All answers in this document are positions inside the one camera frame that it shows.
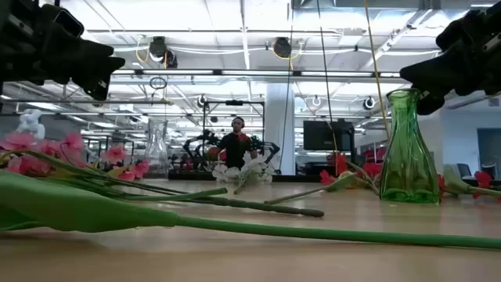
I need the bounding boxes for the pink artificial flower bunch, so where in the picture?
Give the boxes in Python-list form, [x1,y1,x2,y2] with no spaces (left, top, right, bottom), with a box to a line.
[0,131,326,219]

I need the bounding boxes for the white column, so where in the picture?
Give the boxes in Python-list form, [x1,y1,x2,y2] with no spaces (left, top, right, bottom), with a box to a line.
[265,82,297,176]

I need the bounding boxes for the black monitor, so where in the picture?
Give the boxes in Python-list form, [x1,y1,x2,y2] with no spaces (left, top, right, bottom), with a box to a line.
[303,119,356,152]

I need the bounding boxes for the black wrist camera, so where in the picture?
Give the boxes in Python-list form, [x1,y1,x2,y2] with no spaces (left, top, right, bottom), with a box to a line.
[436,9,485,52]
[38,2,85,39]

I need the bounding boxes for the person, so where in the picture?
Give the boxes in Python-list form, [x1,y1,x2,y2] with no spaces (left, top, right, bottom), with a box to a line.
[207,116,259,172]

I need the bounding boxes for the black ceiling cable reel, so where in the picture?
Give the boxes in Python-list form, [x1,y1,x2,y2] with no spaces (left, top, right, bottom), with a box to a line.
[272,37,293,60]
[148,35,179,70]

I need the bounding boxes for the green glass vase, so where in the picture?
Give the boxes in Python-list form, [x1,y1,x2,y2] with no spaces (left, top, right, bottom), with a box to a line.
[379,88,442,204]

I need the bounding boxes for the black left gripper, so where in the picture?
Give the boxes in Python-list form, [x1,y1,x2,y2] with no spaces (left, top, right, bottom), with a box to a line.
[15,0,126,102]

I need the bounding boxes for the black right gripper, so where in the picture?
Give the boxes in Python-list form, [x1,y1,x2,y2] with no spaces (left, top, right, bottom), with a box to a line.
[399,0,501,116]

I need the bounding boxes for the dark red artificial tulip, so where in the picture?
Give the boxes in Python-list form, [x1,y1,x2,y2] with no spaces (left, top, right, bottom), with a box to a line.
[0,170,501,251]

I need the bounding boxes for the peach pink artificial tulip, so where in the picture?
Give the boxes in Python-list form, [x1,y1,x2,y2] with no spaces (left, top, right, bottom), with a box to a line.
[442,164,501,197]

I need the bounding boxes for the black hanging cable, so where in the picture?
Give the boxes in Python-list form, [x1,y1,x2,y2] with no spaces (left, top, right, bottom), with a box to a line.
[279,0,294,173]
[315,0,338,177]

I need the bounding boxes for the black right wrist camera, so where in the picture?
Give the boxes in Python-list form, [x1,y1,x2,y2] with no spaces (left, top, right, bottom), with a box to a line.
[436,9,485,52]

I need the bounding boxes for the clear glass vase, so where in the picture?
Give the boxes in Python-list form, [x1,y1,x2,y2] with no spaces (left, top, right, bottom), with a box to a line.
[143,118,170,179]

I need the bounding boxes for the black background rig frame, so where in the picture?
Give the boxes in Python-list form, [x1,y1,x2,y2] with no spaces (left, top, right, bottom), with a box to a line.
[202,99,266,173]

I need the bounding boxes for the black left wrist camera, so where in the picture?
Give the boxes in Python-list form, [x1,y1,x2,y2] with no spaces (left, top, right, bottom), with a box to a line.
[38,2,85,39]

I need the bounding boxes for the white artificial flower bunch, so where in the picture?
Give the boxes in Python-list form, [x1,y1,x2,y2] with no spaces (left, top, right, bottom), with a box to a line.
[211,154,277,196]

